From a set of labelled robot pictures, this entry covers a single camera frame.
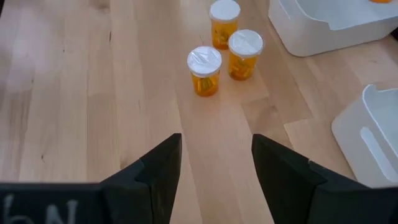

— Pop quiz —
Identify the white plastic bin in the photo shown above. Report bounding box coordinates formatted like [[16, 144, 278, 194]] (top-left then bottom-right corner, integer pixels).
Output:
[[267, 0, 398, 58], [331, 83, 398, 189]]

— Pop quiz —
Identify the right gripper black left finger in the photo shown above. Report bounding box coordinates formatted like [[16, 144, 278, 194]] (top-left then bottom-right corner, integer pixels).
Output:
[[99, 133, 183, 224]]

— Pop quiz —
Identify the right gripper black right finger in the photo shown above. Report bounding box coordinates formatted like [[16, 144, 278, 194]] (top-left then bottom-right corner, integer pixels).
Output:
[[251, 133, 398, 224]]

